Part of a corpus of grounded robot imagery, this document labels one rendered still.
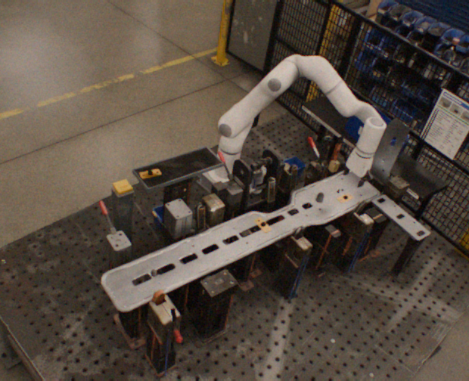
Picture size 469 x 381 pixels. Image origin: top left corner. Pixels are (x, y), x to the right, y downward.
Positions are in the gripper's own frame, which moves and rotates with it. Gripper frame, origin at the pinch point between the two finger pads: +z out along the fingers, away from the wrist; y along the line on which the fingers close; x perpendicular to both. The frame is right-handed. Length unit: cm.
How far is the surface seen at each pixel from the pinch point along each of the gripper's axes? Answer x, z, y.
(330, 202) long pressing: -8.5, 12.4, -1.6
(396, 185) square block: 24.2, 6.5, 9.2
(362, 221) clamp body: -8.0, 8.4, 17.2
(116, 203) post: -99, 4, -37
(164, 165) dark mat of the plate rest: -74, -3, -42
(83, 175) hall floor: -61, 113, -176
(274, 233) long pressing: -44.9, 12.5, 1.4
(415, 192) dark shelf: 32.9, 9.3, 15.5
